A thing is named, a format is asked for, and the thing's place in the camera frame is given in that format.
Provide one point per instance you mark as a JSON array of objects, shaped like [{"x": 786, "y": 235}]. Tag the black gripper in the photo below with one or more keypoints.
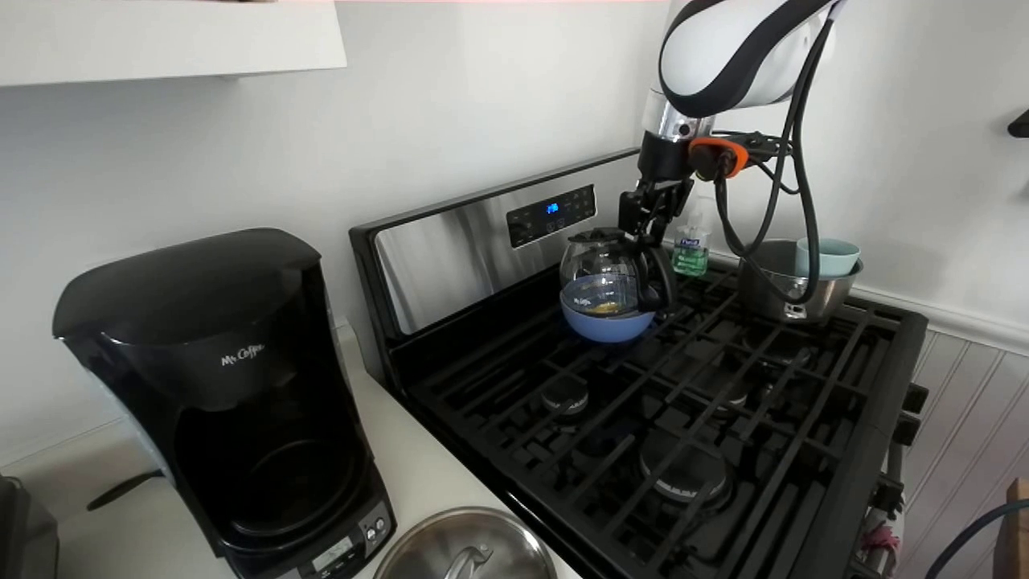
[{"x": 662, "y": 161}]

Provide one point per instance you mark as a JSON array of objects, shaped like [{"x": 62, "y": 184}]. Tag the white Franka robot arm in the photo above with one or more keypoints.
[{"x": 729, "y": 50}]

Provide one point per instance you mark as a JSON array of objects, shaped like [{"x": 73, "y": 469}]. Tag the black gas stove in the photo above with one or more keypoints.
[{"x": 687, "y": 430}]

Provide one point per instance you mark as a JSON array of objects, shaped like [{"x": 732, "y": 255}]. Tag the steel pot lid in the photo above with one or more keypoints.
[{"x": 466, "y": 549}]

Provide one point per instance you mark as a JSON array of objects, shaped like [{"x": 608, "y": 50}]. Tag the black coffee maker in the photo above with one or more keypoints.
[{"x": 236, "y": 398}]

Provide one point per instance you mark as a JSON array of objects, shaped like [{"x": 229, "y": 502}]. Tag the blue bowl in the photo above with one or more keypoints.
[{"x": 605, "y": 323}]

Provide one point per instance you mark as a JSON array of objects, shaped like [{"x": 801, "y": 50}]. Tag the stainless steel saucepan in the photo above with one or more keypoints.
[{"x": 792, "y": 291}]

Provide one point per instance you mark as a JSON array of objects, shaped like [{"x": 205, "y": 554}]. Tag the light teal cup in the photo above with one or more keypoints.
[{"x": 842, "y": 258}]

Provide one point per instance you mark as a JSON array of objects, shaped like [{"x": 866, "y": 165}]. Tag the red patterned oven towel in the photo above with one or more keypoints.
[{"x": 876, "y": 541}]

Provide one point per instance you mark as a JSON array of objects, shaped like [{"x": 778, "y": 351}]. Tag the white wall cabinet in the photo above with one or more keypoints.
[{"x": 163, "y": 38}]

